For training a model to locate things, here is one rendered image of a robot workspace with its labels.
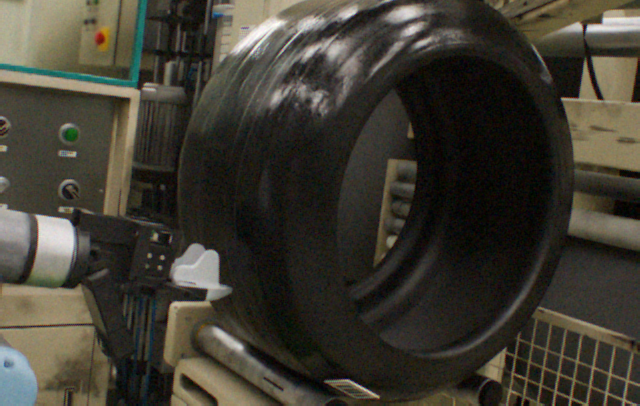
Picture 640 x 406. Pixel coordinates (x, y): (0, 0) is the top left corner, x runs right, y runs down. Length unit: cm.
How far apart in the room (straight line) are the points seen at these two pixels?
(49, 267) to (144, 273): 11
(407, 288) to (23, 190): 68
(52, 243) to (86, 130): 64
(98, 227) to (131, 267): 6
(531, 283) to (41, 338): 83
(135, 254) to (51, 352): 62
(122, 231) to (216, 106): 22
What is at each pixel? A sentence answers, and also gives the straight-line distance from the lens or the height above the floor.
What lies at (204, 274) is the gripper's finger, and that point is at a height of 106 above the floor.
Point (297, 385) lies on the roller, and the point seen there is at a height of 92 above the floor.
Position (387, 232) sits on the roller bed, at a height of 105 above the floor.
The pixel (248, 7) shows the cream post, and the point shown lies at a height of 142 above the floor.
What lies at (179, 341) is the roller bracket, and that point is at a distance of 126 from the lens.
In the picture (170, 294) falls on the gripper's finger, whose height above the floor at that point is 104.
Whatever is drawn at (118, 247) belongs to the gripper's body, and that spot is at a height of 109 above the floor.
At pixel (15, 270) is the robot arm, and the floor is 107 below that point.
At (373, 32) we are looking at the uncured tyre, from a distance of 95.
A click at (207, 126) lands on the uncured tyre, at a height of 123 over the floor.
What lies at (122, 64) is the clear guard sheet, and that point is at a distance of 147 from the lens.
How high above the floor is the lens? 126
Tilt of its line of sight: 5 degrees down
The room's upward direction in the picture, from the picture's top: 8 degrees clockwise
